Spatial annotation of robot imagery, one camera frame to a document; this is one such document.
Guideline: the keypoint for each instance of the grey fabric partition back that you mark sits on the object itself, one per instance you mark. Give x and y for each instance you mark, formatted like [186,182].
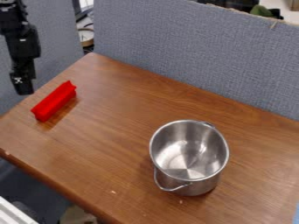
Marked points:
[238,55]

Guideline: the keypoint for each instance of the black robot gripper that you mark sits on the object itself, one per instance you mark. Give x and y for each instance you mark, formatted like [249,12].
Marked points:
[24,49]

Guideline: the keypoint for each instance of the grey fabric partition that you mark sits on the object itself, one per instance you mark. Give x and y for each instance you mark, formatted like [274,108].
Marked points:
[54,18]
[238,55]

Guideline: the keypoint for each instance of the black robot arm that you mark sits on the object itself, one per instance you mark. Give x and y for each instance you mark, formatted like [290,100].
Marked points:
[12,17]

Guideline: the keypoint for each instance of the grey fabric partition left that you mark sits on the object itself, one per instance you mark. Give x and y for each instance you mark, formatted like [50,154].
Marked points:
[54,18]

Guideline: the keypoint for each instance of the green object behind partition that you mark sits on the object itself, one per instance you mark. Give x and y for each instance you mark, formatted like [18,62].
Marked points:
[259,10]

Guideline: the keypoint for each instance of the red rectangular block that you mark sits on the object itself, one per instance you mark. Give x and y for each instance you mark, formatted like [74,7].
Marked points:
[54,101]

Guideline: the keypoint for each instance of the stainless steel metal pot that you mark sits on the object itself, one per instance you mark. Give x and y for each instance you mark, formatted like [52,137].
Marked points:
[190,153]

